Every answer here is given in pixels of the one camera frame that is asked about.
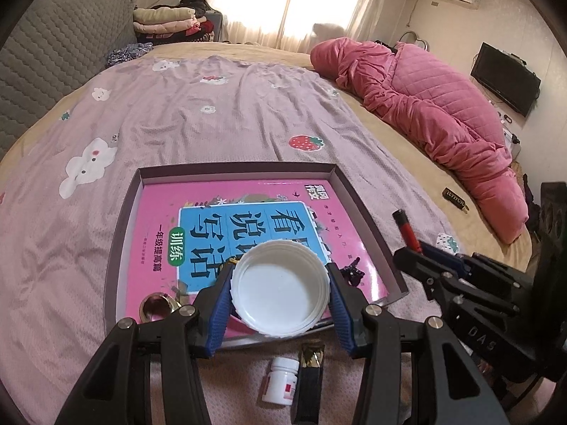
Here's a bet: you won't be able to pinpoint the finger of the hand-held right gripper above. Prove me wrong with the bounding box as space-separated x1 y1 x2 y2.
419 241 519 284
393 248 519 311

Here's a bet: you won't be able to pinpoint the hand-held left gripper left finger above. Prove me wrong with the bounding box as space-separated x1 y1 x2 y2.
53 266 235 425

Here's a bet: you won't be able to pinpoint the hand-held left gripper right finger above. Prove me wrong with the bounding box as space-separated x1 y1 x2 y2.
325 262 510 425

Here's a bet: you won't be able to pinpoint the red lighter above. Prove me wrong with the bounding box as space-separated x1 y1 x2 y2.
392 209 421 253

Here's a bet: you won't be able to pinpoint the white plastic lid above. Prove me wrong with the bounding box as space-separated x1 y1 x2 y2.
231 240 332 336

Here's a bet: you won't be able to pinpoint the shallow cardboard box tray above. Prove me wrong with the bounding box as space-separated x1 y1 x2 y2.
103 162 408 350

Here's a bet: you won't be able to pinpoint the glass ink bottle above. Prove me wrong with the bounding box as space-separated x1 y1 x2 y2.
139 292 182 325

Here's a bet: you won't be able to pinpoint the black and gold sachet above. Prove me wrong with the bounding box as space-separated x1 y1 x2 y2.
293 343 326 425

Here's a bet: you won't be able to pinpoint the white pill bottle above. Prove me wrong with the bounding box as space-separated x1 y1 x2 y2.
261 356 301 406

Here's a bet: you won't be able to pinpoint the pink and blue book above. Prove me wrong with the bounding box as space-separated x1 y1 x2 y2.
125 178 389 324

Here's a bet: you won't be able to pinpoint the pink quilted duvet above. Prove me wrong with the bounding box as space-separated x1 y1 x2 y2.
310 38 530 245

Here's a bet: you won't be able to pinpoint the black television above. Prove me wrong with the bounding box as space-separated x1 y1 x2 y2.
470 42 542 118

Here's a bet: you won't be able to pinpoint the purple printed bedsheet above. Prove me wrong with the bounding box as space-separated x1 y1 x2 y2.
0 55 461 425

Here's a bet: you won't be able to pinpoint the white plush toy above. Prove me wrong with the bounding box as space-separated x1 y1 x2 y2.
311 22 344 47

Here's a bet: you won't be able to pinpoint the white sheer curtains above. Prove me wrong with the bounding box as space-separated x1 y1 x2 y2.
208 0 412 51

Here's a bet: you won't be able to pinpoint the dark patterned cloth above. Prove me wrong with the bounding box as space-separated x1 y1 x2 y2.
106 43 153 68

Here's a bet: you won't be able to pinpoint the stack of folded clothes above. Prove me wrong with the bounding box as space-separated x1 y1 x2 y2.
132 6 213 45

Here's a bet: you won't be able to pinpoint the grey quilted headboard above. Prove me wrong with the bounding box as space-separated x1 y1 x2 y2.
0 0 136 160

